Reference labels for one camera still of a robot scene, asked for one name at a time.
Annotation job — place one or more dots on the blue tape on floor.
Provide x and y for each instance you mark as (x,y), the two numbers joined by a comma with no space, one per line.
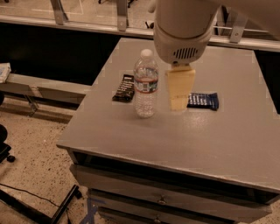
(92,209)

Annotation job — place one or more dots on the black floor stand frame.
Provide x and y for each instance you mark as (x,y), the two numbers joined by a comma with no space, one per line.
(34,214)

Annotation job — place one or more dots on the black snack bar wrapper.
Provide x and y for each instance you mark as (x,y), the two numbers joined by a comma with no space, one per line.
(125,91)

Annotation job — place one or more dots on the grey metal bench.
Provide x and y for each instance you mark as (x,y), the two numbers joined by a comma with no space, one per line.
(36,91)

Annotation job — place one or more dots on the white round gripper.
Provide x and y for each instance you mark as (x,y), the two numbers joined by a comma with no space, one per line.
(178,49)

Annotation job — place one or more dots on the white box on bench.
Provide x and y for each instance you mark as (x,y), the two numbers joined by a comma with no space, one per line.
(5,69)

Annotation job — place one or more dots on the blue snack bar wrapper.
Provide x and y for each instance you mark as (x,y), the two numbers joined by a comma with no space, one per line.
(203,101)

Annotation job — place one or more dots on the black office chair base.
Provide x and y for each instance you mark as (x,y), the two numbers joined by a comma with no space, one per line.
(4,147)

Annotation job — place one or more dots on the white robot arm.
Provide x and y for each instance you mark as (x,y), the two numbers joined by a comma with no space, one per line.
(265,13)

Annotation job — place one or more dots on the grey drawer cabinet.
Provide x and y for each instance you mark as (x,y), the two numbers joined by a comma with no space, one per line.
(197,166)

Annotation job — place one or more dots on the clear plastic water bottle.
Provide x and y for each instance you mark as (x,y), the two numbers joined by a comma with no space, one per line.
(146,84)

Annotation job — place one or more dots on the metal railing frame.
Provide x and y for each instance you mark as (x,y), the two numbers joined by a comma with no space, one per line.
(230,28)

